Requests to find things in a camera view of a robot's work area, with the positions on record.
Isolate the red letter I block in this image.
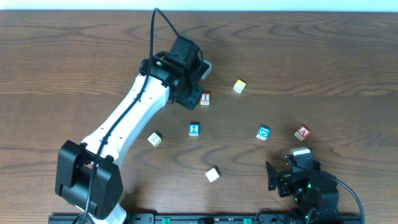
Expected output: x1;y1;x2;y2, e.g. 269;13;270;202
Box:
200;93;211;106

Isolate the blue picture block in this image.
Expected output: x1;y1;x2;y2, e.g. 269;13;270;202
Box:
256;126;271;141

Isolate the yellow top wooden block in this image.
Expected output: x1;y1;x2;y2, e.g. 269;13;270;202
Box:
233;79;246;94

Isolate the plain wooden block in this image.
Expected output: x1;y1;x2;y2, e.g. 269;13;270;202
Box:
205;166;220;183

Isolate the red letter A block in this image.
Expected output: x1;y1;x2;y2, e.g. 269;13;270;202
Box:
294;126;311;141

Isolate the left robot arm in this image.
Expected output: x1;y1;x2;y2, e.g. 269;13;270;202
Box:
55;36;211;223

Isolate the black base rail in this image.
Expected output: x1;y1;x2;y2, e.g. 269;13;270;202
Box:
48;213;362;224

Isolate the blue number 2 block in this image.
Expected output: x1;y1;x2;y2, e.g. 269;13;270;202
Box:
188;124;200;136

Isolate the wooden letter K block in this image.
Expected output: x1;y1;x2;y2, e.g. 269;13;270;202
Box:
147;131;162;147

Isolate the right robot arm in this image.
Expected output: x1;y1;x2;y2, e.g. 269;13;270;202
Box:
266;152;340;223

